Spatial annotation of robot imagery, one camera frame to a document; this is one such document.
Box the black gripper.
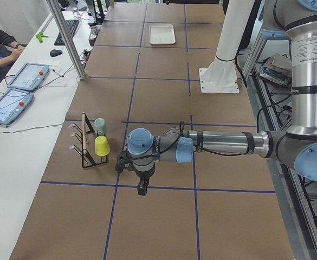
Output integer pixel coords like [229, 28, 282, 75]
[135, 168, 153, 196]

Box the pale green cup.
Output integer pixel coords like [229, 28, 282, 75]
[94, 118, 107, 136]

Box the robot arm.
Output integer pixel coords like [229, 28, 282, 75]
[116, 1, 317, 196]

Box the yellow cup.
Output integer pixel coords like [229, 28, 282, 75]
[95, 136, 111, 157]

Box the white tray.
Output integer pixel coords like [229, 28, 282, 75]
[149, 24, 176, 45]

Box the metal cup on desk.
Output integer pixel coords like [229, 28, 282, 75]
[90, 26, 98, 35]

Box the black marker pen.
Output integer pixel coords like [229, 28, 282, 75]
[52, 69, 64, 77]

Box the lower teach pendant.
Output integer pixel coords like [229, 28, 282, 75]
[0, 89, 34, 125]

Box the teach pendant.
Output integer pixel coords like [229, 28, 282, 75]
[0, 89, 34, 125]
[8, 62, 49, 92]

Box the upper teach pendant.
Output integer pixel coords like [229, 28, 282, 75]
[8, 62, 49, 92]

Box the black computer mouse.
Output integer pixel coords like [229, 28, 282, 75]
[49, 49, 63, 57]

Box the black keyboard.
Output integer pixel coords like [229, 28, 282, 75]
[54, 19, 81, 46]

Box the stack of books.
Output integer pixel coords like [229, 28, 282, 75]
[259, 54, 292, 86]

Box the green clamp tool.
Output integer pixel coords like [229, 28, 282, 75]
[35, 31, 49, 43]

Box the black wire cup rack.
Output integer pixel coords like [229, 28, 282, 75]
[69, 118, 108, 170]

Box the wooden rack handle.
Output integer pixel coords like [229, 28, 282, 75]
[82, 112, 88, 154]

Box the aluminium frame post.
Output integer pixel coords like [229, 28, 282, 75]
[47, 0, 86, 80]

